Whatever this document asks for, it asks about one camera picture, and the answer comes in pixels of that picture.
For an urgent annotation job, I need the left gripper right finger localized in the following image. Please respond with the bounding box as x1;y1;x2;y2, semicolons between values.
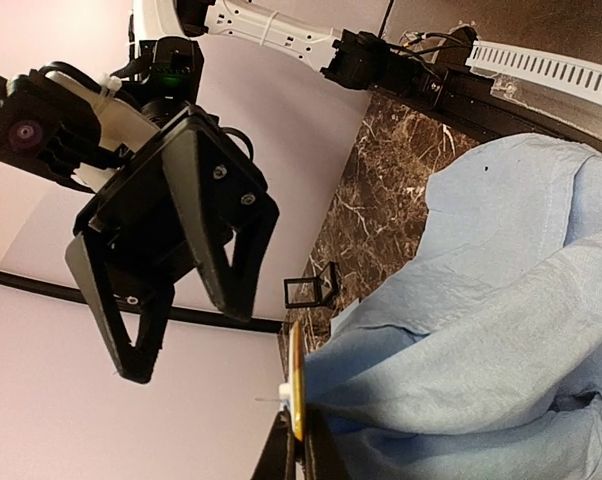
303;406;351;480

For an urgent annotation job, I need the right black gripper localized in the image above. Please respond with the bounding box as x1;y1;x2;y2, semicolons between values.
65;106;279;384

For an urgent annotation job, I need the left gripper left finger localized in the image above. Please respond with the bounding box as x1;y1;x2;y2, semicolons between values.
251;412;296;480

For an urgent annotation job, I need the light blue shirt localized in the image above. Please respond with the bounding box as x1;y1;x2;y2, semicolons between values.
306;134;602;479

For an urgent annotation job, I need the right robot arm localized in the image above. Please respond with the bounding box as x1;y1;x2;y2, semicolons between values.
66;1;480;384

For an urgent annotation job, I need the black brooch holder stand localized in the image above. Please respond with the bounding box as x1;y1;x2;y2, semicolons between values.
283;261;340;310

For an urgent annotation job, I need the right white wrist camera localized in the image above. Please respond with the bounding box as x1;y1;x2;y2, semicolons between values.
0;62;159;192

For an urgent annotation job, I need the white perforated cable tray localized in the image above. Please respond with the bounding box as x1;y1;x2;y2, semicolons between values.
465;40;602;105

